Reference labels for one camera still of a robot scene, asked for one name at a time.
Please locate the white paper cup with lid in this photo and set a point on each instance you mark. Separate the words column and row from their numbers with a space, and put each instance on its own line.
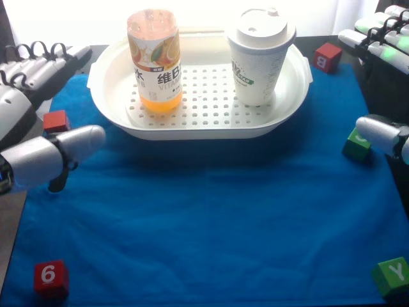
column 259, row 64

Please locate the red block letter B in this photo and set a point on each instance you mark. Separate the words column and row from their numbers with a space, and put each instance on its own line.
column 326, row 57

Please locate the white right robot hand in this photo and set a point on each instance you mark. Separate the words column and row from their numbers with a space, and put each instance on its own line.
column 380, row 134

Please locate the white perforated tray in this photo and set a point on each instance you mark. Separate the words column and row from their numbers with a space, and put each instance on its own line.
column 105, row 83

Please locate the green block letter C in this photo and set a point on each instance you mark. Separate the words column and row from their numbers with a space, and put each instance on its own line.
column 356, row 148

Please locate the blue cloth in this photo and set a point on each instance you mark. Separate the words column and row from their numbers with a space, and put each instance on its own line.
column 223, row 224

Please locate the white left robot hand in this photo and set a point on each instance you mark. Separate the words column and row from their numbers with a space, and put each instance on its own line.
column 28, row 156

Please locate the orange vitamin drink bottle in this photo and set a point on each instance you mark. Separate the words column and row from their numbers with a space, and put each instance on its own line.
column 156, row 64

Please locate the plain red block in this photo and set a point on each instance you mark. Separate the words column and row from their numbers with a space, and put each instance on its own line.
column 57, row 122

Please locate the green block letter Y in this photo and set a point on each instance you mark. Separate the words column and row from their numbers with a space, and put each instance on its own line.
column 391, row 276

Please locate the red block number 6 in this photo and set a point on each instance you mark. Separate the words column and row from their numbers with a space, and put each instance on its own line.
column 51, row 278

